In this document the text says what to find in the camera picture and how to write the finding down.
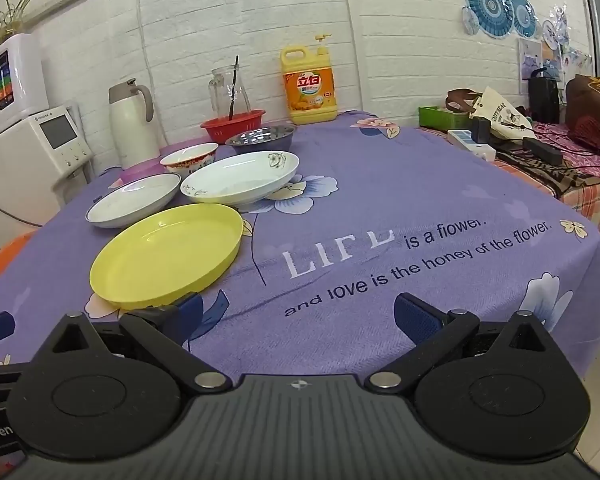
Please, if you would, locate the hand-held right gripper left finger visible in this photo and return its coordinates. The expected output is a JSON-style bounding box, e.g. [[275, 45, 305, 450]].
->
[[40, 292, 233, 395]]

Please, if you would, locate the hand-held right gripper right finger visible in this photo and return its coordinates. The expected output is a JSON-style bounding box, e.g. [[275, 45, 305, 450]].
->
[[365, 292, 563, 395]]

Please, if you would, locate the yellow plastic plate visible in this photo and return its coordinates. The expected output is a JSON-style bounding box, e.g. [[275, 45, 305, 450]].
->
[[89, 204, 244, 311]]

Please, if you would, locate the translucent purple bowl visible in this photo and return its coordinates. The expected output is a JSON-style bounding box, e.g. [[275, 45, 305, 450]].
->
[[121, 164, 167, 183]]

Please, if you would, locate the orange plastic stool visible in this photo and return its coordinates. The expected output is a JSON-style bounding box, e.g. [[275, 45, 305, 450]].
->
[[0, 230, 38, 277]]

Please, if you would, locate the white plate with blue rim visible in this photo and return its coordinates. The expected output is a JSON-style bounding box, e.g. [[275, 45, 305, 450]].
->
[[85, 173, 182, 229]]

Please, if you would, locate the purple printed tablecloth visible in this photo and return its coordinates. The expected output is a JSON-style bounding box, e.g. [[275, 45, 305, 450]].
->
[[0, 110, 600, 392]]

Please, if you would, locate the white plate with floral print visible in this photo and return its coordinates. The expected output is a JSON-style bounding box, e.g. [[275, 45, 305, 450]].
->
[[180, 150, 300, 206]]

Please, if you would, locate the white bowl with red pattern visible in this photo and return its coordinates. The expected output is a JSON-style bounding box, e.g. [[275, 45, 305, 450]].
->
[[159, 142, 220, 177]]

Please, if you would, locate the white appliance with screen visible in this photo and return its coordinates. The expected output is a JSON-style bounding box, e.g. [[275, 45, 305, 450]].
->
[[0, 101, 95, 246]]

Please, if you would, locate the white plastic tray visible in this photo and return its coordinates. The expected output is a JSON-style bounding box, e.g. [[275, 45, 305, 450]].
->
[[447, 129, 497, 162]]

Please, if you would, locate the red plastic basket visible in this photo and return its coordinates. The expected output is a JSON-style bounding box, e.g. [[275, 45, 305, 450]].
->
[[200, 109, 266, 145]]

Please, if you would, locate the metal bowl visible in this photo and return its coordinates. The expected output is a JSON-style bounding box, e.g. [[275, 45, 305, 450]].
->
[[224, 124, 297, 156]]

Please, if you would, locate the white thermos jug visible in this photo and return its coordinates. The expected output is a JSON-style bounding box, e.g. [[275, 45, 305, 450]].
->
[[108, 78, 162, 171]]

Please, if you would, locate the green box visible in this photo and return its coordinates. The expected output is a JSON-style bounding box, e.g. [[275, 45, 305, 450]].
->
[[418, 105, 473, 132]]

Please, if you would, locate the brown patterned cloth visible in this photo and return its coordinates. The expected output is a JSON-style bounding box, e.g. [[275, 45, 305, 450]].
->
[[495, 147, 600, 201]]

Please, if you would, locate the black power strip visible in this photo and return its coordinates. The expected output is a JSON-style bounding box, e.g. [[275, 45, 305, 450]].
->
[[522, 136, 564, 166]]

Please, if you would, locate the pink plaid cloth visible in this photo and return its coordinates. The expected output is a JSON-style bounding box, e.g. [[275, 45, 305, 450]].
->
[[495, 122, 600, 233]]

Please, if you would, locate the glass pitcher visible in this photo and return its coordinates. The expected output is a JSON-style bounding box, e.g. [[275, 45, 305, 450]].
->
[[209, 66, 252, 121]]

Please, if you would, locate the cream tote bag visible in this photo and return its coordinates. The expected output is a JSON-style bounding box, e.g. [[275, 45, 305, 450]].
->
[[470, 86, 536, 142]]

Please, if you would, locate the brown handbag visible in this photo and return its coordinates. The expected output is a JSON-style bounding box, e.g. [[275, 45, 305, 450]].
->
[[446, 88, 486, 113]]

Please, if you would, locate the black stirring stick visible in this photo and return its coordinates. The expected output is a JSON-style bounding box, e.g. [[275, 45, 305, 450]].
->
[[227, 56, 240, 121]]

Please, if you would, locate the yellow detergent bottle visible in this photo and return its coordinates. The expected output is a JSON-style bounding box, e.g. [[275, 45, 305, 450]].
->
[[280, 34, 339, 126]]

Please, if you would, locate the white water purifier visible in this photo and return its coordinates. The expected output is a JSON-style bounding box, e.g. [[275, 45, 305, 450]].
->
[[0, 33, 50, 143]]

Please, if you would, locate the dark red mesh item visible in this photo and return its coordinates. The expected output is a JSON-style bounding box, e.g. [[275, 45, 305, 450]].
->
[[572, 115, 600, 161]]

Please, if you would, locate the brown bag with gold emblem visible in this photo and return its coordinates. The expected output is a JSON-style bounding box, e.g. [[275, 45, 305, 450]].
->
[[565, 74, 600, 133]]

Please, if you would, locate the medium blue paper fan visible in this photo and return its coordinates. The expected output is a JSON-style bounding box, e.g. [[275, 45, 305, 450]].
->
[[509, 0, 539, 40]]

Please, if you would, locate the large blue paper fan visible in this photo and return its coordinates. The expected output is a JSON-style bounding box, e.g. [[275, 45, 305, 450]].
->
[[464, 0, 515, 40]]

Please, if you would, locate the wall poster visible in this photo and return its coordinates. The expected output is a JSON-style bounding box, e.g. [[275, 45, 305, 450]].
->
[[518, 36, 547, 95]]

